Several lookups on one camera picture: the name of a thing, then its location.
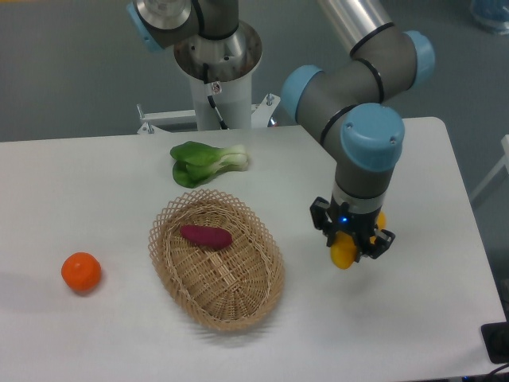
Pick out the white frame at right edge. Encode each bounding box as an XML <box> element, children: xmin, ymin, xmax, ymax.
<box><xmin>469</xmin><ymin>134</ymin><xmax>508</xmax><ymax>209</ymax></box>

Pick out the oval woven wicker basket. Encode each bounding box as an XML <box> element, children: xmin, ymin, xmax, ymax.
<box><xmin>148</xmin><ymin>189</ymin><xmax>285</xmax><ymax>331</ymax></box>

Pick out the black device at table edge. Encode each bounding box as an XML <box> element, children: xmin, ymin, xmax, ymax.
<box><xmin>480</xmin><ymin>322</ymin><xmax>508</xmax><ymax>364</ymax></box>

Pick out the green bok choy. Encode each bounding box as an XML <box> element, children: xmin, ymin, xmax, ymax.
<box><xmin>169</xmin><ymin>141</ymin><xmax>249</xmax><ymax>189</ymax></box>

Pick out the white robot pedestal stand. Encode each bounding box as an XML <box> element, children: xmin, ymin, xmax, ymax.
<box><xmin>137</xmin><ymin>75</ymin><xmax>281</xmax><ymax>134</ymax></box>

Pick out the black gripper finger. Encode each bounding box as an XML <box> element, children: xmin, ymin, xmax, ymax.
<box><xmin>356</xmin><ymin>229</ymin><xmax>395</xmax><ymax>263</ymax></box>
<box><xmin>309</xmin><ymin>197</ymin><xmax>332</xmax><ymax>247</ymax></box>

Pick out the yellow mango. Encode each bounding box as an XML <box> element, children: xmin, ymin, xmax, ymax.
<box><xmin>329</xmin><ymin>210</ymin><xmax>387</xmax><ymax>271</ymax></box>

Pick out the purple sweet potato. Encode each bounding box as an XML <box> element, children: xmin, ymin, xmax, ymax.
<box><xmin>180</xmin><ymin>224</ymin><xmax>233</xmax><ymax>250</ymax></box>

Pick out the orange tangerine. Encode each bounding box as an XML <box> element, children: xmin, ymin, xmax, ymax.
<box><xmin>60</xmin><ymin>252</ymin><xmax>102</xmax><ymax>294</ymax></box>

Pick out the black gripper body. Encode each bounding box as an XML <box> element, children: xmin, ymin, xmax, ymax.
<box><xmin>325</xmin><ymin>198</ymin><xmax>380</xmax><ymax>249</ymax></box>

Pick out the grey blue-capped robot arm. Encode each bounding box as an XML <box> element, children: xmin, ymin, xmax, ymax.
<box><xmin>126</xmin><ymin>1</ymin><xmax>435</xmax><ymax>269</ymax></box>

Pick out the blue object top right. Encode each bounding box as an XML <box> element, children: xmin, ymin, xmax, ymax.
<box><xmin>470</xmin><ymin>0</ymin><xmax>508</xmax><ymax>35</ymax></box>

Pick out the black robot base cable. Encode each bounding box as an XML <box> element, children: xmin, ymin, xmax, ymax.
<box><xmin>201</xmin><ymin>62</ymin><xmax>231</xmax><ymax>131</ymax></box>

